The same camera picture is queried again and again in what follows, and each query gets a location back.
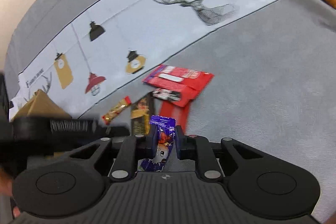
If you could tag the dark brown gold chocolate bar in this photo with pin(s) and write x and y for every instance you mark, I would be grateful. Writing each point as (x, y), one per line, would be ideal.
(141, 112)

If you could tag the small red snack packet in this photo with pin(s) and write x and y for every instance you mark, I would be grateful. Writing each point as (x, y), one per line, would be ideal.
(180, 114)

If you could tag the purple cartoon snack packet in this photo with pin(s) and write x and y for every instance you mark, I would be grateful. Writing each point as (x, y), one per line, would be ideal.
(165, 132)

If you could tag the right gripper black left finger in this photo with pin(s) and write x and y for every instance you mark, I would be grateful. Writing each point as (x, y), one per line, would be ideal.
(133, 149)

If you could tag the red gold candy bar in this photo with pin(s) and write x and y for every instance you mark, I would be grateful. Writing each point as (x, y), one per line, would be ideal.
(116, 110)

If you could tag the cardboard box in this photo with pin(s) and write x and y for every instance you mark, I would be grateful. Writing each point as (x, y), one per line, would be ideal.
(41, 105)

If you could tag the large red snack pack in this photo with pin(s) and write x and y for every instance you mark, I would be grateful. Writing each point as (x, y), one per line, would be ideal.
(188, 82)

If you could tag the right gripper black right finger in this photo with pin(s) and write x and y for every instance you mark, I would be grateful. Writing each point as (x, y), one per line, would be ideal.
(198, 149)

